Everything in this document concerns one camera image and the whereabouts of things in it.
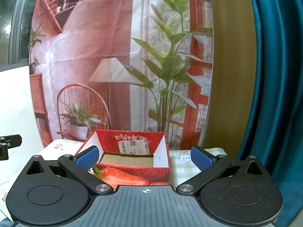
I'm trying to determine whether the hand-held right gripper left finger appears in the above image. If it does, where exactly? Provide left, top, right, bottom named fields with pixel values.
left=22, top=146, right=114, bottom=196

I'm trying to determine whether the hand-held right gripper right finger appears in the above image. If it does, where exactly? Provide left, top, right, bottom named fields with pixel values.
left=176, top=146, right=273, bottom=197

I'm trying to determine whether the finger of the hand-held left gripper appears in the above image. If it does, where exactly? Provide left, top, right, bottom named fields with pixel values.
left=0, top=134, right=22, bottom=161

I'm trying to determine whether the red strawberry print cardboard box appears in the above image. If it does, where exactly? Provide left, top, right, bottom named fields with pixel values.
left=74, top=130, right=171, bottom=186

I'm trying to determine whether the checked printed tablecloth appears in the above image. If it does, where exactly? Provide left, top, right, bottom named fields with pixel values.
left=0, top=138, right=229, bottom=220

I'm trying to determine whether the yellow-brown wooden panel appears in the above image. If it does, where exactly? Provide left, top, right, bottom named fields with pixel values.
left=204, top=0, right=262, bottom=151

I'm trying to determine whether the teal curtain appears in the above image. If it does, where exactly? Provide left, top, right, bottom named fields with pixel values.
left=237, top=0, right=303, bottom=227

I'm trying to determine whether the printed room scene backdrop cloth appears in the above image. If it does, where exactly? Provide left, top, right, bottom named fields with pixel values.
left=28, top=0, right=215, bottom=151

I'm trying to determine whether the dark window with grey frame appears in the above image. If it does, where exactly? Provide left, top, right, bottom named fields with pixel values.
left=0, top=0, right=36, bottom=67

